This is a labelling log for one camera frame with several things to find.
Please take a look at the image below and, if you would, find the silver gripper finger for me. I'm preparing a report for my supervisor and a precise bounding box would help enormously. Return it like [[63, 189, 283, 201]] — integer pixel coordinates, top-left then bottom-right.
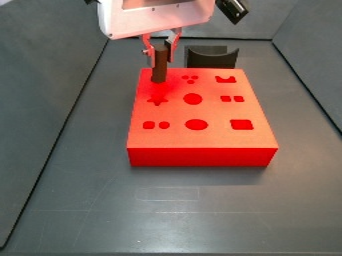
[[142, 33, 155, 68], [165, 28, 182, 62]]

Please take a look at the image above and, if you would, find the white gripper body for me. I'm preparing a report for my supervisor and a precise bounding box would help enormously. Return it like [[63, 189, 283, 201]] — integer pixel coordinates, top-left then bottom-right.
[[98, 0, 215, 40]]

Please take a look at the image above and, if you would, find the dark hexagon peg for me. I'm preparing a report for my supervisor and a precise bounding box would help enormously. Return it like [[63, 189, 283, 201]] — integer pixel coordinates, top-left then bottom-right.
[[151, 44, 169, 83]]

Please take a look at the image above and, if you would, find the black curved holder stand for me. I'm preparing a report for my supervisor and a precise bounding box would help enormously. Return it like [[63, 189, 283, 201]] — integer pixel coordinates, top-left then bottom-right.
[[185, 45, 239, 69]]

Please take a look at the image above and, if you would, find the red shape sorter box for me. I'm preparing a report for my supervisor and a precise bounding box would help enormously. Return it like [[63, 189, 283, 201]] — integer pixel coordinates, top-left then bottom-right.
[[127, 68, 278, 166]]

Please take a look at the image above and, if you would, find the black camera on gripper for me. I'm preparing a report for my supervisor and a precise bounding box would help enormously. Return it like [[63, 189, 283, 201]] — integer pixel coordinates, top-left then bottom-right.
[[215, 0, 249, 25]]

